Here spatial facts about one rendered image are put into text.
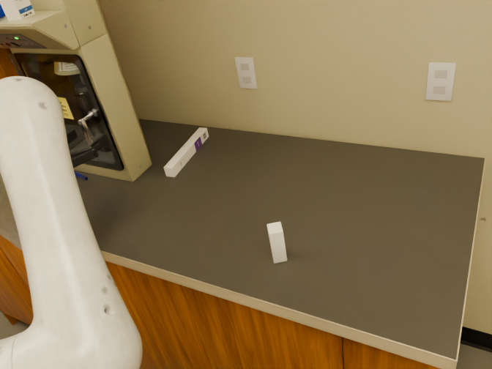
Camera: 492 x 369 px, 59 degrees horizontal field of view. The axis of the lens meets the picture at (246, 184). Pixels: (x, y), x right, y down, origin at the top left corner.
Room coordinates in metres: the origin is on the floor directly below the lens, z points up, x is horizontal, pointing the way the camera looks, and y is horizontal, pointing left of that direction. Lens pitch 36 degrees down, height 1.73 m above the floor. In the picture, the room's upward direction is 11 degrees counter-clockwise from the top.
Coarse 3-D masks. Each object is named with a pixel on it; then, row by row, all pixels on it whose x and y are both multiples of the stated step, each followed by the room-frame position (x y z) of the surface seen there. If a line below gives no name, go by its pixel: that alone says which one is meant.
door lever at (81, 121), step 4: (88, 112) 1.27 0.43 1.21; (88, 116) 1.25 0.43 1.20; (92, 116) 1.26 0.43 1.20; (80, 120) 1.22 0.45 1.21; (84, 120) 1.23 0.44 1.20; (80, 124) 1.22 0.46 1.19; (84, 124) 1.22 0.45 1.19; (84, 128) 1.22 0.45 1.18; (88, 128) 1.23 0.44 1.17; (84, 132) 1.22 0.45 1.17; (88, 132) 1.23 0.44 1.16; (88, 136) 1.22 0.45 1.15; (88, 140) 1.22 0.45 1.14; (92, 140) 1.23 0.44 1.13
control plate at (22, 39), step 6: (0, 36) 1.28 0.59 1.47; (6, 36) 1.27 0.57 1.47; (12, 36) 1.25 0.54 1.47; (18, 36) 1.24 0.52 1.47; (0, 42) 1.34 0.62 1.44; (6, 42) 1.33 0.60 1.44; (18, 42) 1.30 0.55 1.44; (24, 42) 1.28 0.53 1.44; (30, 42) 1.27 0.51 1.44; (36, 42) 1.25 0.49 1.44
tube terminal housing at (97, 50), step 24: (48, 0) 1.28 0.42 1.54; (72, 0) 1.27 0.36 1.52; (96, 0) 1.37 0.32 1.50; (72, 24) 1.25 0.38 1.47; (96, 24) 1.31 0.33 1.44; (96, 48) 1.29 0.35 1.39; (96, 72) 1.26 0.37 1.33; (120, 72) 1.34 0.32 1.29; (120, 96) 1.31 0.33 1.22; (120, 120) 1.28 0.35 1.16; (120, 144) 1.25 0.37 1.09; (144, 144) 1.34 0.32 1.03; (96, 168) 1.34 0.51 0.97; (144, 168) 1.30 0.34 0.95
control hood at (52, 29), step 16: (32, 16) 1.25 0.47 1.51; (48, 16) 1.20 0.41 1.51; (64, 16) 1.24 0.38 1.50; (0, 32) 1.26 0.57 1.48; (16, 32) 1.22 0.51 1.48; (32, 32) 1.19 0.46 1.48; (48, 32) 1.18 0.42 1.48; (64, 32) 1.22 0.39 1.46; (32, 48) 1.32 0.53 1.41; (48, 48) 1.28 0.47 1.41; (64, 48) 1.24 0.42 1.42
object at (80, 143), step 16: (32, 64) 1.36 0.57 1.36; (48, 64) 1.32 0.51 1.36; (64, 64) 1.28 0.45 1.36; (80, 64) 1.24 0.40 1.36; (48, 80) 1.34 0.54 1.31; (64, 80) 1.30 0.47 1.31; (80, 80) 1.26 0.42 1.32; (64, 96) 1.32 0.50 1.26; (80, 96) 1.28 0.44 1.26; (96, 96) 1.25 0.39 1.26; (80, 112) 1.29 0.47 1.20; (96, 112) 1.25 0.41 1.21; (80, 128) 1.31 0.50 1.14; (96, 128) 1.27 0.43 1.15; (80, 144) 1.33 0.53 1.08; (112, 144) 1.24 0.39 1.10; (96, 160) 1.31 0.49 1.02; (112, 160) 1.26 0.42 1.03
